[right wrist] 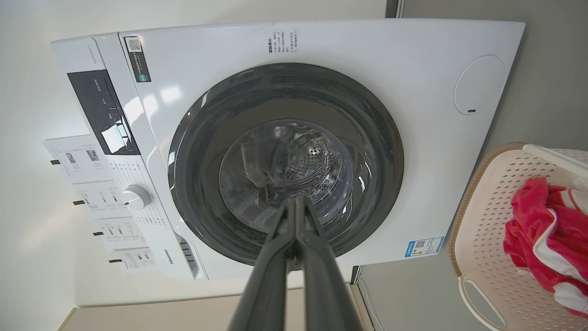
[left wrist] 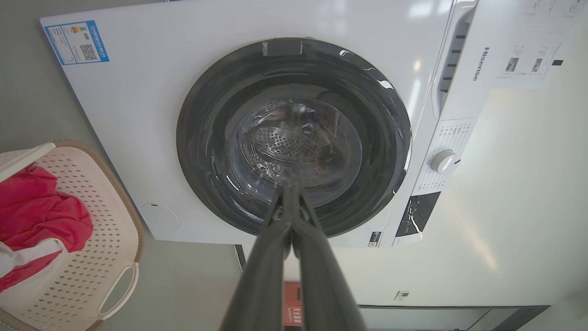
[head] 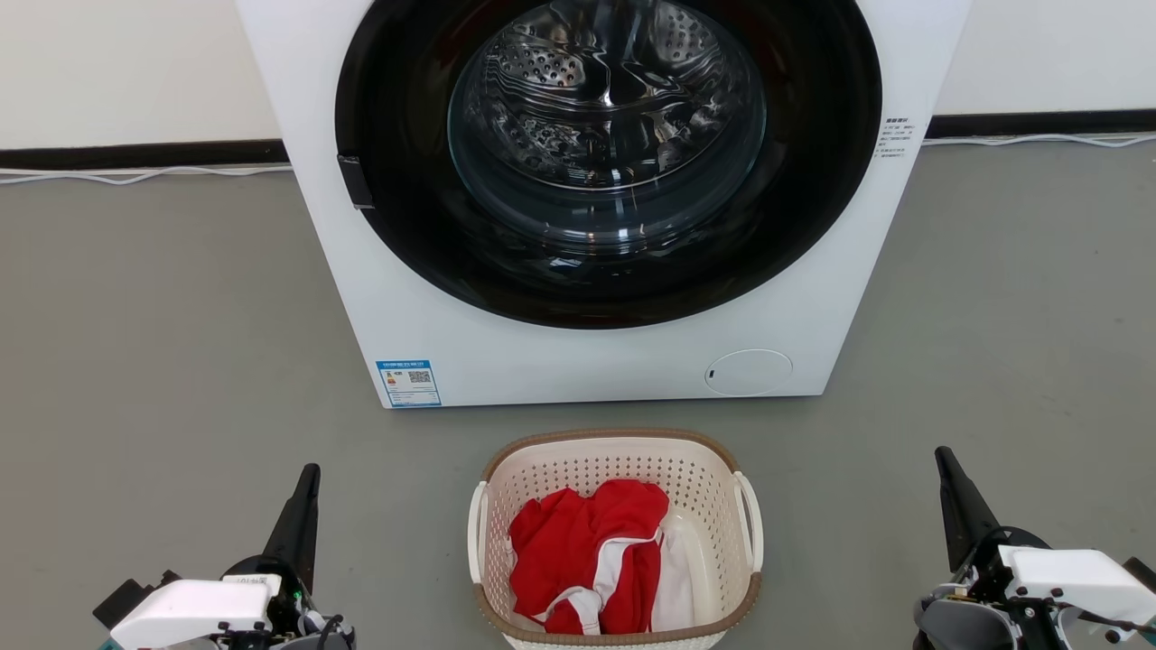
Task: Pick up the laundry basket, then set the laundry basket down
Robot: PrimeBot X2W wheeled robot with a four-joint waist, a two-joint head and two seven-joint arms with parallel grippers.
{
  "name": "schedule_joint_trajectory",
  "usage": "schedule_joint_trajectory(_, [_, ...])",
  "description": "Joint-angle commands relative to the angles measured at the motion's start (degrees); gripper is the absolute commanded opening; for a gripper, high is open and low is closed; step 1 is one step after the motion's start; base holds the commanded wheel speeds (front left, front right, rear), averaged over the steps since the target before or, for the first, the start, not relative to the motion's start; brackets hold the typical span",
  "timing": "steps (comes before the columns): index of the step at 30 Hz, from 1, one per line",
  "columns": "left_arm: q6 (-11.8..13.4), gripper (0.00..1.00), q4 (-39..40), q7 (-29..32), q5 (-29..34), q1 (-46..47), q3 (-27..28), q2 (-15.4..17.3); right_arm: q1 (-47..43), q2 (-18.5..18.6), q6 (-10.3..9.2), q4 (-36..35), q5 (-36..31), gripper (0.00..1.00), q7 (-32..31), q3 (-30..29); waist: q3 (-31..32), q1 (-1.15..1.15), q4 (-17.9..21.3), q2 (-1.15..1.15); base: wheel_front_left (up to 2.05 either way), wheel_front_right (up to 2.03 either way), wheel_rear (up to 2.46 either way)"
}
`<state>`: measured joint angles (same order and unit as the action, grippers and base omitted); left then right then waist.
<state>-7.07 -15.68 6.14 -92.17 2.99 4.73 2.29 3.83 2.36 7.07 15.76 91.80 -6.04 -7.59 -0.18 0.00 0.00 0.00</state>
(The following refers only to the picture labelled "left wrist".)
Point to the small white wall sticker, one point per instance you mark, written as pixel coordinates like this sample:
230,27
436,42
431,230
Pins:
401,295

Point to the white front-load washing machine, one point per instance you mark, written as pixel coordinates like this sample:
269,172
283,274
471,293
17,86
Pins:
147,115

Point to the white printed paper sheet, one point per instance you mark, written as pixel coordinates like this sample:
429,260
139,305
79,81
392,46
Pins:
551,7
528,59

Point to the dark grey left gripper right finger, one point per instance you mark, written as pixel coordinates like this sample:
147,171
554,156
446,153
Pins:
321,285

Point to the round dark washing machine door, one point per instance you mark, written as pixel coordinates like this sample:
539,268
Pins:
206,138

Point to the red garment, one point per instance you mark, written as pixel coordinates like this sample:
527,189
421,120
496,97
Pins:
36,207

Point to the cream perforated laundry basket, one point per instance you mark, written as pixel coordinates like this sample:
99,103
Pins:
82,184

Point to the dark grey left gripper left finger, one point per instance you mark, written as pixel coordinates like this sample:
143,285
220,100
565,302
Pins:
257,285

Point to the white round control knob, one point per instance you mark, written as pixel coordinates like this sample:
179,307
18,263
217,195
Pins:
442,162

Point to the red orange box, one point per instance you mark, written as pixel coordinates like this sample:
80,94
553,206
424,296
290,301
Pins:
292,308

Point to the white garment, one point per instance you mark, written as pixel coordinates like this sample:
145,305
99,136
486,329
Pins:
27,255

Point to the blue bordered energy label sticker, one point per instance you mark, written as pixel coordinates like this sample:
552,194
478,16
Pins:
76,42

